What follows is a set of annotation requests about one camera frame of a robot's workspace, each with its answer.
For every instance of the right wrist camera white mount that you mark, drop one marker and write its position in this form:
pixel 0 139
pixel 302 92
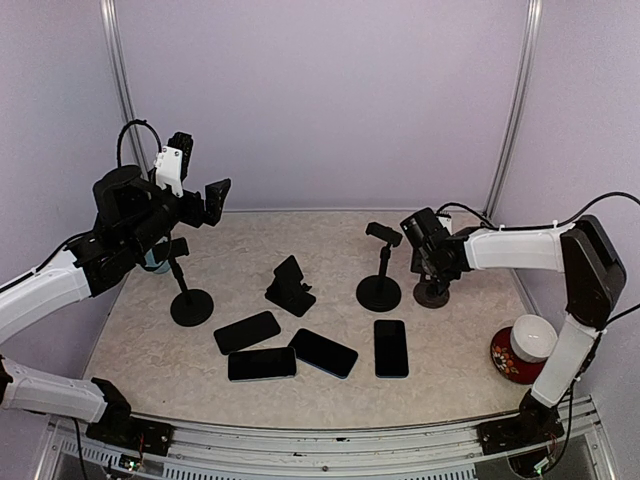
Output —
pixel 446 221

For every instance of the left black pole phone stand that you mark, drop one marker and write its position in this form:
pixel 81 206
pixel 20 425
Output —
pixel 191 307

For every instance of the front aluminium rail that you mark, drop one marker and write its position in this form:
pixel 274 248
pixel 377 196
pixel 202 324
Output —
pixel 450 450

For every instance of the right aluminium frame post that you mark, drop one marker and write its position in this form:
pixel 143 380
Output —
pixel 518 102

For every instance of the centre black pole phone stand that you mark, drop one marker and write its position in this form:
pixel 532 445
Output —
pixel 380 293

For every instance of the red floral plate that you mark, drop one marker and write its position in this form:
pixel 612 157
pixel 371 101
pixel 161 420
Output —
pixel 508 364

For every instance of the black phone blue edge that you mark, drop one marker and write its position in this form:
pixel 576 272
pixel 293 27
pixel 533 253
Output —
pixel 390 349
pixel 323 353

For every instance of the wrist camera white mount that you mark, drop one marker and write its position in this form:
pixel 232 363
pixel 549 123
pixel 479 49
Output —
pixel 172 162
pixel 446 221

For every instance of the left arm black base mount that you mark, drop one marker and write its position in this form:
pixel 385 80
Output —
pixel 136 434

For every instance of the black folding phone stand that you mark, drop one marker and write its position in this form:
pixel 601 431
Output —
pixel 288 291

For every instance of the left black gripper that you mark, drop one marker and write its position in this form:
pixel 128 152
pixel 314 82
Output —
pixel 213 202

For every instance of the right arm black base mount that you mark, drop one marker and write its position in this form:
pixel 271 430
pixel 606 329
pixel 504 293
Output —
pixel 510 434

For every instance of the black phone lower left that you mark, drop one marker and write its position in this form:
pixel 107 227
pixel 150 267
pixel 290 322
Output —
pixel 262 364

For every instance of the grey round-base phone stand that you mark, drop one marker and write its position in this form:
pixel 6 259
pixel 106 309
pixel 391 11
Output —
pixel 427 295

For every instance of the black pole phone stand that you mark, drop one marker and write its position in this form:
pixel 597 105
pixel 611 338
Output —
pixel 380 293
pixel 191 307

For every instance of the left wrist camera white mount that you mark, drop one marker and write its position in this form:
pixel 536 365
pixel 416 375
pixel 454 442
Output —
pixel 172 162

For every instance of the black phone upper left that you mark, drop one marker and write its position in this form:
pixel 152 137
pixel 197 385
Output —
pixel 246 332

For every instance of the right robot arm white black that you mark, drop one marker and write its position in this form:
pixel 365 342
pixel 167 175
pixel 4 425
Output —
pixel 579 248

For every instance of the aluminium frame post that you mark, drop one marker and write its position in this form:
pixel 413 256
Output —
pixel 118 69
pixel 518 102

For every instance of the white bowl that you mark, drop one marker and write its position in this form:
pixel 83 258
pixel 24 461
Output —
pixel 532 338

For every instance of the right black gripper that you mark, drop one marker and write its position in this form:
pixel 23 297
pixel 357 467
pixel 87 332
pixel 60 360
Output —
pixel 417 261

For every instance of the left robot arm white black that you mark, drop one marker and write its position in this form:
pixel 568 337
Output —
pixel 133 215

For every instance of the light blue white cup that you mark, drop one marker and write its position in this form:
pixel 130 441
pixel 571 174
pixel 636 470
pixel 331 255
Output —
pixel 151 265

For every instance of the left aluminium frame post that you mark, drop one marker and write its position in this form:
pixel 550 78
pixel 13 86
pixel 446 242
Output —
pixel 118 69

